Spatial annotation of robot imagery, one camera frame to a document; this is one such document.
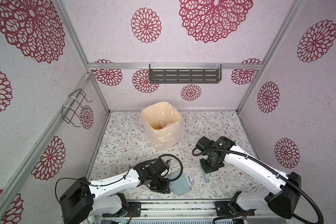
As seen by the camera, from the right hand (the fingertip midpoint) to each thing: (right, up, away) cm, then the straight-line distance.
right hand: (206, 168), depth 74 cm
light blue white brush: (+4, -10, +15) cm, 19 cm away
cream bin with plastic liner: (-23, +23, +28) cm, 43 cm away
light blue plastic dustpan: (-12, -13, +7) cm, 19 cm away
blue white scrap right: (-6, -10, +10) cm, 15 cm away
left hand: (-20, -14, 0) cm, 24 cm away
